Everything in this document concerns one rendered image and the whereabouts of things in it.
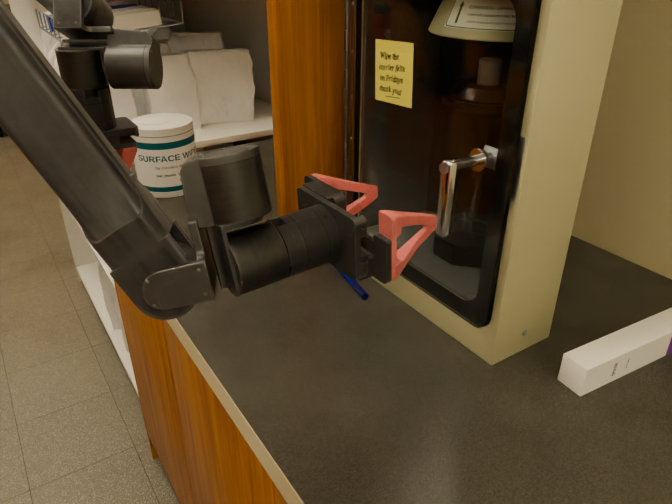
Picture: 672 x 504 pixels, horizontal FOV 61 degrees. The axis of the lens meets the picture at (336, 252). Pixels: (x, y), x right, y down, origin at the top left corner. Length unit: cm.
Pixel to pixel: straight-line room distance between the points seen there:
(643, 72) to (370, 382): 65
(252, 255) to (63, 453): 165
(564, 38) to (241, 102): 135
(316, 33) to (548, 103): 37
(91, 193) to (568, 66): 46
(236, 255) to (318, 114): 44
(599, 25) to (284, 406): 52
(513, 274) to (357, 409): 24
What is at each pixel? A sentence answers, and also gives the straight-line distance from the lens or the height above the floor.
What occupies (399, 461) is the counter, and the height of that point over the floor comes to 94.
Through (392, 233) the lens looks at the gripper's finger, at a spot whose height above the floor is 118.
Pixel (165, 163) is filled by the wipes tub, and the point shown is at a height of 102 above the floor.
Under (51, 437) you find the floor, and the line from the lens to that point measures 215.
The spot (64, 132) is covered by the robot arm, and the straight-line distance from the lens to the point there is 49.
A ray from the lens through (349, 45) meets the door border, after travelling 82.
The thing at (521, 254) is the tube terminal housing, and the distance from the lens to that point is 69.
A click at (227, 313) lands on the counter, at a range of 84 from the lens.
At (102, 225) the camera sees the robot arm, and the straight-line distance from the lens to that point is 49.
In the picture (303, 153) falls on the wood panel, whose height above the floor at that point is 113.
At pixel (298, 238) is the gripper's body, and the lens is 51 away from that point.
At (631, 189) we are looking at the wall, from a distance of 108.
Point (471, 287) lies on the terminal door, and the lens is 71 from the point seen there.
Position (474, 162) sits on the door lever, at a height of 120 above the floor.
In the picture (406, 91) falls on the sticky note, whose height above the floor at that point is 125.
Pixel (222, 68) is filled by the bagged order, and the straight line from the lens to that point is 182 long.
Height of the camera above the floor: 141
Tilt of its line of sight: 28 degrees down
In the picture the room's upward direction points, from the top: straight up
